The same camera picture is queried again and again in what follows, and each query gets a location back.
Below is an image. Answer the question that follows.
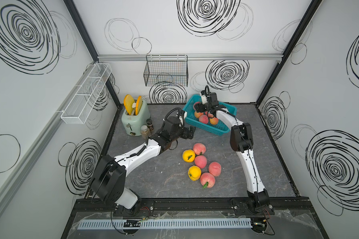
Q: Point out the orange peach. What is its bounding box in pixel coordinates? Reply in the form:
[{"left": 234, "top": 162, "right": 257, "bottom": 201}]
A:
[
  {"left": 194, "top": 112, "right": 204, "bottom": 119},
  {"left": 209, "top": 117, "right": 219, "bottom": 125}
]

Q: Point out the yellow pepper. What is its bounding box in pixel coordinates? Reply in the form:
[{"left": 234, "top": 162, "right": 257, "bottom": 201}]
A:
[
  {"left": 182, "top": 149, "right": 195, "bottom": 162},
  {"left": 187, "top": 166, "right": 202, "bottom": 181}
]

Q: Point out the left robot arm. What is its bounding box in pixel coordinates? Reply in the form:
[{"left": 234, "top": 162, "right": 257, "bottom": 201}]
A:
[{"left": 89, "top": 116, "right": 196, "bottom": 210}]

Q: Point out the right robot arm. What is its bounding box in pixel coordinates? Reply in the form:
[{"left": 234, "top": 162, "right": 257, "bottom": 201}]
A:
[{"left": 194, "top": 86, "right": 270, "bottom": 214}]

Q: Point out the teal plastic basket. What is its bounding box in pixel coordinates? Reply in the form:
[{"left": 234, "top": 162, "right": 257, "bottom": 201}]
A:
[{"left": 183, "top": 95, "right": 230, "bottom": 135}]

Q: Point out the black cap spice bottle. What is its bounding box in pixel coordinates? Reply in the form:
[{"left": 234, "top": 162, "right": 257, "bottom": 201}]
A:
[{"left": 146, "top": 118, "right": 154, "bottom": 133}]

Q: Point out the silver cap spice jar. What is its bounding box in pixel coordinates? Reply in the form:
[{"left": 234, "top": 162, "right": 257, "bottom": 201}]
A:
[{"left": 140, "top": 125, "right": 151, "bottom": 140}]

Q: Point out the mint green toaster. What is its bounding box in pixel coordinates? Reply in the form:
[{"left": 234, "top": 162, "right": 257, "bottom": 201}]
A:
[{"left": 121, "top": 100, "right": 151, "bottom": 136}]

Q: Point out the right yellow toast slice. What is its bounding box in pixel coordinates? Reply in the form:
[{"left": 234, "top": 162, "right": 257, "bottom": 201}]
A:
[{"left": 135, "top": 96, "right": 143, "bottom": 116}]

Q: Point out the yellow toast slice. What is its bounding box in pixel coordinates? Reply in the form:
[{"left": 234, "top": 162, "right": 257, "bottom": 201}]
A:
[
  {"left": 135, "top": 96, "right": 143, "bottom": 116},
  {"left": 124, "top": 94, "right": 136, "bottom": 115}
]

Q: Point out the left yellow toast slice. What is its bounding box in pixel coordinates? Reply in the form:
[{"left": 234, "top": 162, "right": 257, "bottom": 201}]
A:
[{"left": 124, "top": 94, "right": 136, "bottom": 115}]

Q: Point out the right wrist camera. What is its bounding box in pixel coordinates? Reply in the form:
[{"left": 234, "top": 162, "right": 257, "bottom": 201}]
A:
[{"left": 200, "top": 90, "right": 210, "bottom": 105}]

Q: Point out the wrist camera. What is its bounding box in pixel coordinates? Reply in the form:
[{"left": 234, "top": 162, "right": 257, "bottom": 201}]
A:
[
  {"left": 177, "top": 109, "right": 187, "bottom": 127},
  {"left": 200, "top": 90, "right": 210, "bottom": 105}
]

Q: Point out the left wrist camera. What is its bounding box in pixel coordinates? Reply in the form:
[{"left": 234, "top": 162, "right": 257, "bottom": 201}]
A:
[{"left": 177, "top": 109, "right": 187, "bottom": 127}]

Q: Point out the black wire wall basket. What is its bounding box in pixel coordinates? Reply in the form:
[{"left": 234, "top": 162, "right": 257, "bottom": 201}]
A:
[{"left": 143, "top": 54, "right": 188, "bottom": 87}]

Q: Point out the white slotted cable duct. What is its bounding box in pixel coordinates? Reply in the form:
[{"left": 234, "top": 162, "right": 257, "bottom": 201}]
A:
[{"left": 77, "top": 218, "right": 253, "bottom": 230}]

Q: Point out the white wire wall shelf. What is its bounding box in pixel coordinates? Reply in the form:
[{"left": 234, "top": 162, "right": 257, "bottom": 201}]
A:
[{"left": 61, "top": 63, "right": 112, "bottom": 124}]

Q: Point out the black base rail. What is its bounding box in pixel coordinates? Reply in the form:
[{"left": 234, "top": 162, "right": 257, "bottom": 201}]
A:
[{"left": 113, "top": 197, "right": 312, "bottom": 216}]

